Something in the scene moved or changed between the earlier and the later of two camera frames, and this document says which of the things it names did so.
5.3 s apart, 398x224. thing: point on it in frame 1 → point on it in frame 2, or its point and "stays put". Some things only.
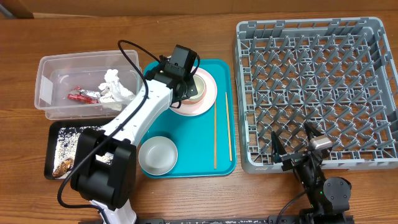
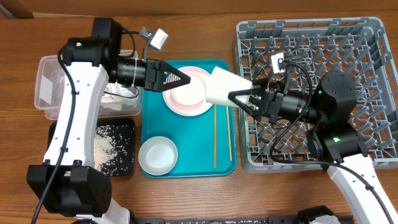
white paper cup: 200,86 → 221,82
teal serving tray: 206,144 stays put
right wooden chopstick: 227,122 stays put
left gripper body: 191,88 → 152,74
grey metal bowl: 158,155 stays put
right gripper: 297,157 → 273,104
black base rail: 306,219 stays put
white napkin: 114,93 stays put
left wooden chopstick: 215,132 stays put
